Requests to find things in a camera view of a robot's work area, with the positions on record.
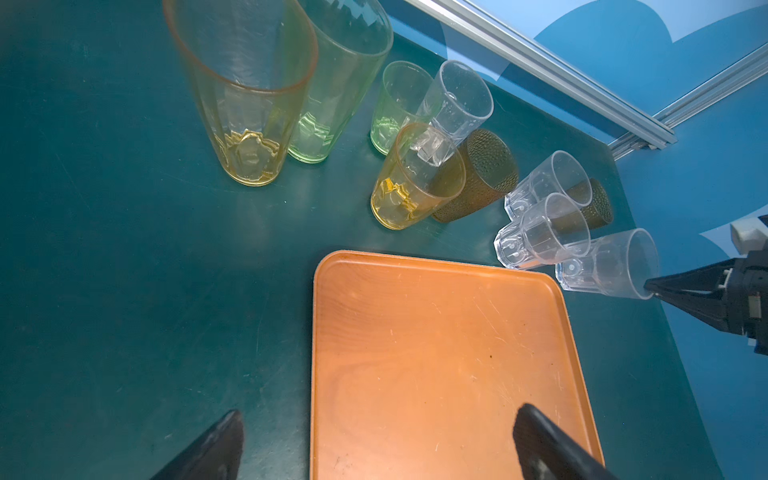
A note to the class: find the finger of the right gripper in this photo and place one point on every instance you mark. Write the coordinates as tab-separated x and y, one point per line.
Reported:
708	282
710	308

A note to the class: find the tall green glass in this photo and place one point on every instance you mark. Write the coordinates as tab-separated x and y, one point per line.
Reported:
354	38

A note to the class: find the dark olive textured cup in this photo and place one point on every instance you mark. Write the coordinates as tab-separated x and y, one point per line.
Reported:
492	172

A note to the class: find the aluminium rear frame bar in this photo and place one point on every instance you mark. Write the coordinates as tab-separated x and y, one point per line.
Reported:
474	22

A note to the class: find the clear faceted glass back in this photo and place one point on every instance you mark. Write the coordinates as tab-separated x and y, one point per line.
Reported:
457	102

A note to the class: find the clear faceted glass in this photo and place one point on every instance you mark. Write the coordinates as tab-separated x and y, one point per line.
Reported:
559	173
457	102
617	265
550	232

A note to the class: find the short green glass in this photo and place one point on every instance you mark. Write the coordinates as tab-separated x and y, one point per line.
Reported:
403	89

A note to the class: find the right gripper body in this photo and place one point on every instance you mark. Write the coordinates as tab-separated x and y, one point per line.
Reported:
746	299

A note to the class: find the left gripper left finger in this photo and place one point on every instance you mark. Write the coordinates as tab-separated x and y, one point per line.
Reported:
215	454

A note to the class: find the short yellow glass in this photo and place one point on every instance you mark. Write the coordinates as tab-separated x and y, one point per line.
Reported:
422	172

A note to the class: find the aluminium right frame post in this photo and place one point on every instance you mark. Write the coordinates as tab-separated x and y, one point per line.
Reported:
738	75

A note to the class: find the tall amber glass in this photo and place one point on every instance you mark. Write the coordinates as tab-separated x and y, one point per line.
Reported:
249	65

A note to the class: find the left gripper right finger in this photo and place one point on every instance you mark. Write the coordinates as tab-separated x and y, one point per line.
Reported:
545	451

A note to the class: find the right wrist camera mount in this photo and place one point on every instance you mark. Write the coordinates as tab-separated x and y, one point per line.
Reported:
749	234

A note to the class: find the orange plastic tray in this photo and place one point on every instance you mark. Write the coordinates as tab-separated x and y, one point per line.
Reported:
419	367

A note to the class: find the small olive textured cup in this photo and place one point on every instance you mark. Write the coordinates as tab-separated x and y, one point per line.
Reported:
599	212

